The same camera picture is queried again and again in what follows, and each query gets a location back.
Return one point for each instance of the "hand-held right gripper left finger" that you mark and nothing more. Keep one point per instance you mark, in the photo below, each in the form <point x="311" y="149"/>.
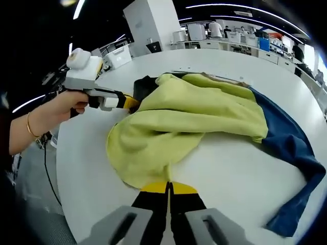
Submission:
<point x="150" y="209"/>

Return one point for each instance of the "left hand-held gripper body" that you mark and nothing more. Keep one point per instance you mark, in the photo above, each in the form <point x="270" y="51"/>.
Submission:
<point x="84" y="69"/>

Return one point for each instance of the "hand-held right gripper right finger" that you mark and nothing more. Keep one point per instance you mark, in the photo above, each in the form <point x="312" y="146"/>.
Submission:
<point x="189" y="209"/>

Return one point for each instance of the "yellow blue black garment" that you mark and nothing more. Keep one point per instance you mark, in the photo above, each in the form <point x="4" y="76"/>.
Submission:
<point x="194" y="109"/>

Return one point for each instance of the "person's left hand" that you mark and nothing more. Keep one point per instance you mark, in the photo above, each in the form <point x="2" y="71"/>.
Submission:
<point x="66" y="104"/>

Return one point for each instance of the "white storage box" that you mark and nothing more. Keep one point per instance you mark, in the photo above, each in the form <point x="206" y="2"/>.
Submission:
<point x="118" y="57"/>

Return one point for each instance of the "grey mesh office chair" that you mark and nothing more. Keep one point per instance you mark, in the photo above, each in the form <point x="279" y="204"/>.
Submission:
<point x="56" y="229"/>

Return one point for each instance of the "white counter cabinets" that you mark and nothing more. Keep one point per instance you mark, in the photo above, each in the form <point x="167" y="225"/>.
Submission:
<point x="230" y="49"/>

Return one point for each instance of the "long ceiling light strip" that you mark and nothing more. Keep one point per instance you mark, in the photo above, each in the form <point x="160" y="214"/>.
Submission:
<point x="242" y="10"/>

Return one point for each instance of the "blue crate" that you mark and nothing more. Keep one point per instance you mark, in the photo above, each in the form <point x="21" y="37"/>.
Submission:
<point x="264" y="43"/>

